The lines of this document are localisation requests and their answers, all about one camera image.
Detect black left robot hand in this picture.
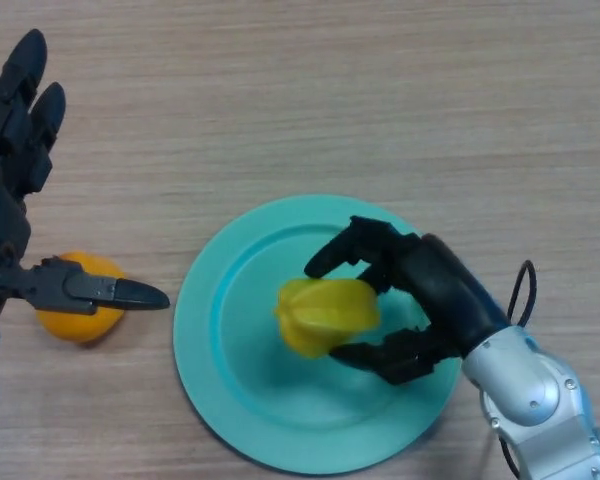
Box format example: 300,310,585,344
0,28,171,321

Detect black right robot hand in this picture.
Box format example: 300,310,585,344
303,215,511,386

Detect yellow starfruit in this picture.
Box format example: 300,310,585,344
273,278,382,360

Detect green round plate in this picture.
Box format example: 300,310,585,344
173,194,464,475

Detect orange pear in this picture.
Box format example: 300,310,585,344
34,251,126,344

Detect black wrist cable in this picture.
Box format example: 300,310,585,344
497,259,538,476

